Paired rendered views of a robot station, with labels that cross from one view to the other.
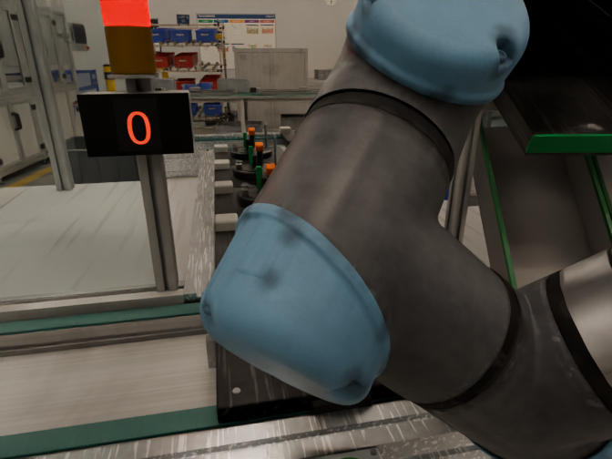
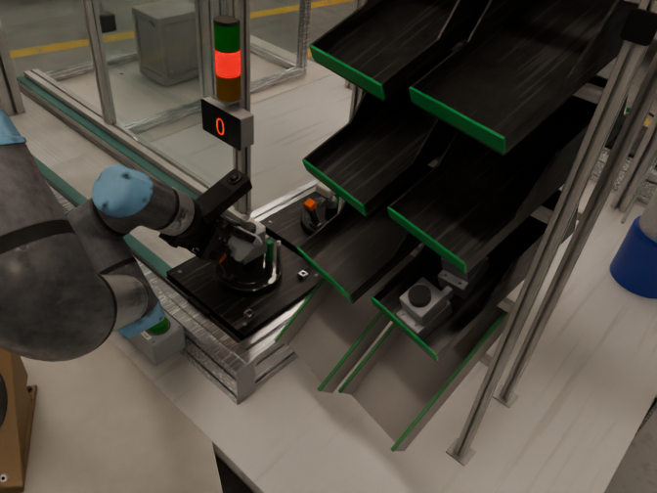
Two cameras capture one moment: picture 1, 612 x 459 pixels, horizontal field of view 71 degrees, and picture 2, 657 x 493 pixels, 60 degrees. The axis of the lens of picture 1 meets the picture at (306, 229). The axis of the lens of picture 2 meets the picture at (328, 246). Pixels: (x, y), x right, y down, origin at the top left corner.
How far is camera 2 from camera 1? 0.92 m
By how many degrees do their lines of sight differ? 45
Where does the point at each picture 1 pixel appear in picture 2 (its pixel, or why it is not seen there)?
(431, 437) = (201, 341)
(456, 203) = not seen: hidden behind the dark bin
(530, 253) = (335, 320)
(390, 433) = (193, 328)
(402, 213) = (79, 230)
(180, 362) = not seen: hidden behind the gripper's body
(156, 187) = (238, 155)
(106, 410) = (164, 246)
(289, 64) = not seen: outside the picture
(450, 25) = (99, 195)
